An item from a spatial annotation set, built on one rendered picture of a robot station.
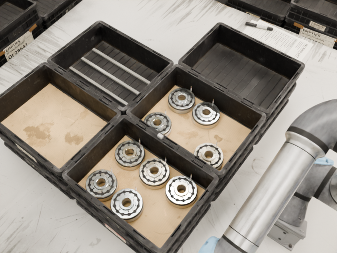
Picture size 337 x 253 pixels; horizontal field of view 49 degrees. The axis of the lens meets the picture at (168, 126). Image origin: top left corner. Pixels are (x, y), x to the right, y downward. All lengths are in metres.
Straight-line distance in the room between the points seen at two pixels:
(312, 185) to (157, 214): 0.49
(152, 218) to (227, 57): 0.76
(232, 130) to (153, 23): 0.80
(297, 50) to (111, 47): 0.88
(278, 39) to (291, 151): 1.17
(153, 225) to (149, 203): 0.07
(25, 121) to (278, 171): 0.97
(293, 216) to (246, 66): 0.66
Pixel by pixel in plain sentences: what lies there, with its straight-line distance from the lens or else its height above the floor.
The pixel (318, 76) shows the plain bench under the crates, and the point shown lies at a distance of 1.83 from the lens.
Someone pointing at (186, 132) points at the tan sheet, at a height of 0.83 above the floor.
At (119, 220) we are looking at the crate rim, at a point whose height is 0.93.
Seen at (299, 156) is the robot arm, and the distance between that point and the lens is 0.82.
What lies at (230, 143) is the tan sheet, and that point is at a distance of 1.35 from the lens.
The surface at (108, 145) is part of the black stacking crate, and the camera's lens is 1.30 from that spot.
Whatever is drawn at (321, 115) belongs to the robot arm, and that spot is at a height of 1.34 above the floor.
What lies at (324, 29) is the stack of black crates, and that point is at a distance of 2.39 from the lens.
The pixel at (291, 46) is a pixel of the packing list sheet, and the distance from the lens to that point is 1.92.
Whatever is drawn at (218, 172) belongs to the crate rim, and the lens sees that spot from 1.17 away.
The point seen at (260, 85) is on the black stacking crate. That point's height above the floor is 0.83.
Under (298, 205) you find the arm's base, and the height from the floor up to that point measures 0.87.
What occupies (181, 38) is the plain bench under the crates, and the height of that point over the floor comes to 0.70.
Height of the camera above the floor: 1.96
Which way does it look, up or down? 56 degrees down
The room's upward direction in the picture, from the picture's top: 1 degrees clockwise
